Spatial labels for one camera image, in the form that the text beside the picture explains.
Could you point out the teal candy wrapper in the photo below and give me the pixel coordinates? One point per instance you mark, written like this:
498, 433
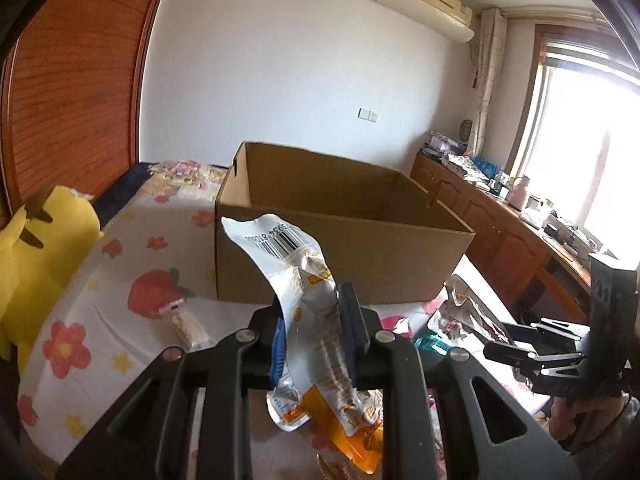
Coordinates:
431, 342

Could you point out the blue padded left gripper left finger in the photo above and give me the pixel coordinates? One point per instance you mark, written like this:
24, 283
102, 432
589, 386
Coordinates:
278, 353

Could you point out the brown cracker packet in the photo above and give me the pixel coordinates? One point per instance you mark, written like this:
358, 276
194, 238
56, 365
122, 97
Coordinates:
333, 471

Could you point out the white wall air conditioner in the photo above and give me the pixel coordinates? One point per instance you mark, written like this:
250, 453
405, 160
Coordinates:
450, 18

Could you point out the yellow Pikachu plush toy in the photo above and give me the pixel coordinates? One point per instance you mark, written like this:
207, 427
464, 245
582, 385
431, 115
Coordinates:
42, 247

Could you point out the wooden louvered wardrobe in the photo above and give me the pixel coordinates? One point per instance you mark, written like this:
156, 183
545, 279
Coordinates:
70, 96

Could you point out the small white candy packet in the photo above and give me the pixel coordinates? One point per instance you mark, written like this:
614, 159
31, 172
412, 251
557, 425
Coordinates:
185, 325

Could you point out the white orange snack pouch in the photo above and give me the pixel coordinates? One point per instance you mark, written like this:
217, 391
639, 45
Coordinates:
315, 384

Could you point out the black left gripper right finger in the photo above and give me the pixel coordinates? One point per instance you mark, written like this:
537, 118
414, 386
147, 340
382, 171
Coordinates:
356, 340

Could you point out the white wall switch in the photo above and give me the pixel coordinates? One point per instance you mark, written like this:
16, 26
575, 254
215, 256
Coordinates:
367, 115

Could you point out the white red snack pouch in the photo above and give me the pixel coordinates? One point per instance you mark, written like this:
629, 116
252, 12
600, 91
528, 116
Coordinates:
463, 317

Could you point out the clutter on cabinet top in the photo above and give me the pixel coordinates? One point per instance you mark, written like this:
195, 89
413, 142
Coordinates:
480, 200

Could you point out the floral window curtain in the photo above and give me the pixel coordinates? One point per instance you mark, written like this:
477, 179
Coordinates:
493, 27

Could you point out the pink bottle on cabinet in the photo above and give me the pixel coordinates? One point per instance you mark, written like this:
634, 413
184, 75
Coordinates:
518, 193

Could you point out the dark blue blanket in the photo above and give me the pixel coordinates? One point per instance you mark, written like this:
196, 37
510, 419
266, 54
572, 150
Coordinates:
116, 197

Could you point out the brown cardboard box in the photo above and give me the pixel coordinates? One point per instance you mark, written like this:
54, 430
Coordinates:
377, 228

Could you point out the floral quilt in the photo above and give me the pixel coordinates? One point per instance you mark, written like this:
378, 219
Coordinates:
185, 179

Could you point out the window with wooden frame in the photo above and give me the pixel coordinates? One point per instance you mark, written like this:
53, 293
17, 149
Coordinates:
578, 139

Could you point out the floral white bed sheet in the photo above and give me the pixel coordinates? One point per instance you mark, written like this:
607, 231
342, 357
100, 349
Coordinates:
104, 331

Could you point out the wooden sideboard cabinet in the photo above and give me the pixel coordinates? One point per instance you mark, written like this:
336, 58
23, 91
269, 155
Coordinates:
528, 270

